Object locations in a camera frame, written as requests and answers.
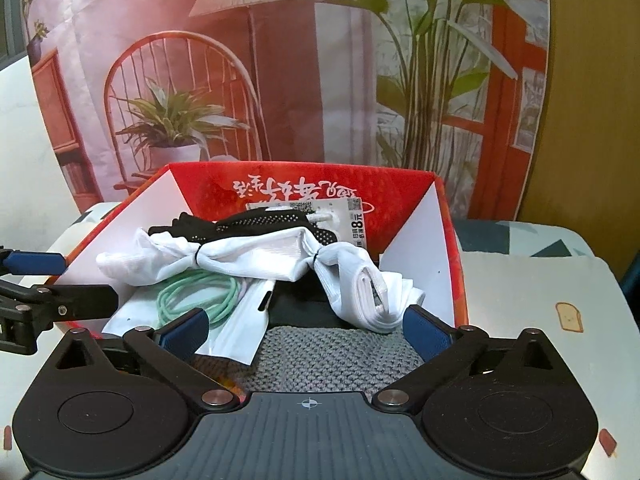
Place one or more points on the red strawberry printed cardboard box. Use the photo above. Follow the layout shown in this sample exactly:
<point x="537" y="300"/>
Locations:
<point x="310" y="185"/>

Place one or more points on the printed tablecloth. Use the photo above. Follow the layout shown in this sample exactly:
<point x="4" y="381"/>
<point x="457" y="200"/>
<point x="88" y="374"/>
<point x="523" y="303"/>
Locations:
<point x="525" y="285"/>

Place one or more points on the black socks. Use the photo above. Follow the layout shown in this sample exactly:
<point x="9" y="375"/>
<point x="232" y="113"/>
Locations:
<point x="260" y="220"/>

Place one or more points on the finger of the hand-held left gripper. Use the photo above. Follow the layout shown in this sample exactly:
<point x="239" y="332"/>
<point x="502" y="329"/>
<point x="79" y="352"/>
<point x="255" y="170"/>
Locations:
<point x="35" y="264"/>
<point x="85" y="300"/>

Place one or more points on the white sock bundle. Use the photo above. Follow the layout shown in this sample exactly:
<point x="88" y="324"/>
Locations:
<point x="350" y="270"/>
<point x="150" y="260"/>

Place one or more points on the wall poster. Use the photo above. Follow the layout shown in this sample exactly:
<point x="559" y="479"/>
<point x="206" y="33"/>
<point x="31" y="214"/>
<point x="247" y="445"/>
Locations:
<point x="310" y="60"/>

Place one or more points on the grey knit cloth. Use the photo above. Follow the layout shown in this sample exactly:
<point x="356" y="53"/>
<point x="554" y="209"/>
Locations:
<point x="325" y="355"/>

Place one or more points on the wooden panel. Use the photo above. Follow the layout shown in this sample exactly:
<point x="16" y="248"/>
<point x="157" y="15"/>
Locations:
<point x="590" y="110"/>

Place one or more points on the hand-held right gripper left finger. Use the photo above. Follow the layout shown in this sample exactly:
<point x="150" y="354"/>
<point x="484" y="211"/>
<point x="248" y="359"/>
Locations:
<point x="185" y="332"/>

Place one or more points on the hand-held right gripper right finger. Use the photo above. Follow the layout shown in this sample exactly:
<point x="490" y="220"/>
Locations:
<point x="425" y="332"/>

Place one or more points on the black cloth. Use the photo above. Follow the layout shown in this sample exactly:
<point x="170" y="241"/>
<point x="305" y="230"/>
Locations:
<point x="300" y="305"/>

